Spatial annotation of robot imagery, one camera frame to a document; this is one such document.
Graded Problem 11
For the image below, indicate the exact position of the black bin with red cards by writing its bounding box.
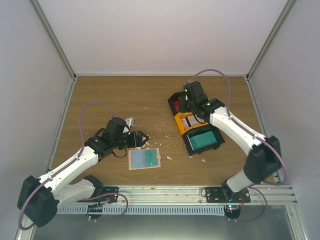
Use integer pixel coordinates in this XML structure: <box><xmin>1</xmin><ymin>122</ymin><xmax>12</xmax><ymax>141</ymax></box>
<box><xmin>167</xmin><ymin>91</ymin><xmax>190</xmax><ymax>116</ymax></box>

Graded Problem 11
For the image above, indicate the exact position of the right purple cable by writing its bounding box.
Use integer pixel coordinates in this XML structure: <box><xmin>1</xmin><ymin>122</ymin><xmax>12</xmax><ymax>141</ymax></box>
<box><xmin>186</xmin><ymin>69</ymin><xmax>290</xmax><ymax>222</ymax></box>

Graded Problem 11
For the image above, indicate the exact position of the black bin with teal cards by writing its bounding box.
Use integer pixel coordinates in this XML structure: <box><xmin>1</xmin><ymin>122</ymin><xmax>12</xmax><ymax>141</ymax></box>
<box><xmin>182</xmin><ymin>124</ymin><xmax>225</xmax><ymax>156</ymax></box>

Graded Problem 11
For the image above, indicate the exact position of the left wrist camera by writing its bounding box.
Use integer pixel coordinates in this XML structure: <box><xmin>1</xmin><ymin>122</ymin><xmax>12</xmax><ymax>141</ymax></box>
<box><xmin>123</xmin><ymin>117</ymin><xmax>136</xmax><ymax>133</ymax></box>

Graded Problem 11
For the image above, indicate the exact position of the grey slotted cable duct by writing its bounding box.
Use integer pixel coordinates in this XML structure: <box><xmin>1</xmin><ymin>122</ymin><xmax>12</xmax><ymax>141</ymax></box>
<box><xmin>56</xmin><ymin>205</ymin><xmax>225</xmax><ymax>216</ymax></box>

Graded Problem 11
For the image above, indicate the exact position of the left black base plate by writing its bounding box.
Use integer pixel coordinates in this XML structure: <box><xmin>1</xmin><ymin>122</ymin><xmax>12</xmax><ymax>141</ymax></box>
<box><xmin>86</xmin><ymin>186</ymin><xmax>119</xmax><ymax>204</ymax></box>

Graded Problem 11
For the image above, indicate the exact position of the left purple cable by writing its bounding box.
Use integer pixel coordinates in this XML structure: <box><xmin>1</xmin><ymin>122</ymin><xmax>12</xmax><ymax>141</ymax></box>
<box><xmin>18</xmin><ymin>101</ymin><xmax>130</xmax><ymax>230</ymax></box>

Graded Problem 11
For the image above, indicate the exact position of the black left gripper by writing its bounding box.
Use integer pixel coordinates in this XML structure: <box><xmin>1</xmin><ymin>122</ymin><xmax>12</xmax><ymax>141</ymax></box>
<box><xmin>113</xmin><ymin>130</ymin><xmax>149</xmax><ymax>149</ymax></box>

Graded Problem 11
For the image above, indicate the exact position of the teal card stack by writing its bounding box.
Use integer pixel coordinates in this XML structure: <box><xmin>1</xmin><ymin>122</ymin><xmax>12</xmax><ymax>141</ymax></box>
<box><xmin>188</xmin><ymin>131</ymin><xmax>218</xmax><ymax>151</ymax></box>

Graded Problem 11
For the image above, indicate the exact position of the red white card stack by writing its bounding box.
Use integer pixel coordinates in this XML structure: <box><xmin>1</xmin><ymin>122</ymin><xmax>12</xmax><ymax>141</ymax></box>
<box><xmin>173</xmin><ymin>100</ymin><xmax>180</xmax><ymax>112</ymax></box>

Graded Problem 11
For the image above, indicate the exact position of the aluminium front rail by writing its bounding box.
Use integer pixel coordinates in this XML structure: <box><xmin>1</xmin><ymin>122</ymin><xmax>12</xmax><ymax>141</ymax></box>
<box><xmin>55</xmin><ymin>184</ymin><xmax>297</xmax><ymax>209</ymax></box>

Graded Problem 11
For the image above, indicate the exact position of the right circuit board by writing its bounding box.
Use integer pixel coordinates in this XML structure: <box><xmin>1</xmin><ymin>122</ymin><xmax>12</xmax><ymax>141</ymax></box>
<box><xmin>223</xmin><ymin>204</ymin><xmax>241</xmax><ymax>222</ymax></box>

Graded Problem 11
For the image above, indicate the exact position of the circuit board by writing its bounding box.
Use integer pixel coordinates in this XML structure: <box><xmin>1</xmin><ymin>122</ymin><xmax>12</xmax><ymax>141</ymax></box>
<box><xmin>223</xmin><ymin>204</ymin><xmax>241</xmax><ymax>222</ymax></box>
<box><xmin>85</xmin><ymin>204</ymin><xmax>103</xmax><ymax>221</ymax></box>

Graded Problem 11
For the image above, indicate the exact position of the purple cable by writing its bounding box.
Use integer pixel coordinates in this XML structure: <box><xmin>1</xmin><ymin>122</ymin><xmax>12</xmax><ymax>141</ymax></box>
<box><xmin>18</xmin><ymin>101</ymin><xmax>130</xmax><ymax>230</ymax></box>
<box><xmin>186</xmin><ymin>69</ymin><xmax>290</xmax><ymax>222</ymax></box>

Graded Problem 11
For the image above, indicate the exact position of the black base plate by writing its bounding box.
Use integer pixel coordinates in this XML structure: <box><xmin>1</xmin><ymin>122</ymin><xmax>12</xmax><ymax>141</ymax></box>
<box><xmin>86</xmin><ymin>186</ymin><xmax>119</xmax><ymax>204</ymax></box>
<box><xmin>201</xmin><ymin>186</ymin><xmax>251</xmax><ymax>204</ymax></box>

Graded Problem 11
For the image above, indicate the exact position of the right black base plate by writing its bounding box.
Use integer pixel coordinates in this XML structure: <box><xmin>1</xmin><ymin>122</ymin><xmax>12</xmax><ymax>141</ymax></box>
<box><xmin>201</xmin><ymin>186</ymin><xmax>251</xmax><ymax>204</ymax></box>

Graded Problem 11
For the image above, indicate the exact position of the white striped card stack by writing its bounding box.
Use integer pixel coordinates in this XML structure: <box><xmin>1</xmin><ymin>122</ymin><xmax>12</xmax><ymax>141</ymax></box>
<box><xmin>181</xmin><ymin>115</ymin><xmax>202</xmax><ymax>129</ymax></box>

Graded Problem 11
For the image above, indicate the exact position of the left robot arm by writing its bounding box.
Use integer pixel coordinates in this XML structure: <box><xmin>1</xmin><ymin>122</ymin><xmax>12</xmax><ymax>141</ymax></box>
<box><xmin>17</xmin><ymin>117</ymin><xmax>149</xmax><ymax>231</ymax></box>

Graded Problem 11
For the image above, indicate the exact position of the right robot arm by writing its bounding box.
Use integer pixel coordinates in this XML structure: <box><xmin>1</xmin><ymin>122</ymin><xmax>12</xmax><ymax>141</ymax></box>
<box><xmin>182</xmin><ymin>81</ymin><xmax>282</xmax><ymax>203</ymax></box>

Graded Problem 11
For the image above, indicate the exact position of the yellow storage bin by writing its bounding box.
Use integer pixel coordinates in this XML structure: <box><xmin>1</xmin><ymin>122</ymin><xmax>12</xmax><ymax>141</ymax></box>
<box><xmin>174</xmin><ymin>112</ymin><xmax>208</xmax><ymax>135</ymax></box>

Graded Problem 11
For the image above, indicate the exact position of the left circuit board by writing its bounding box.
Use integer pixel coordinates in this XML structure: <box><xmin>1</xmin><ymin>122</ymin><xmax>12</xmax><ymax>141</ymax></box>
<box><xmin>85</xmin><ymin>204</ymin><xmax>103</xmax><ymax>221</ymax></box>

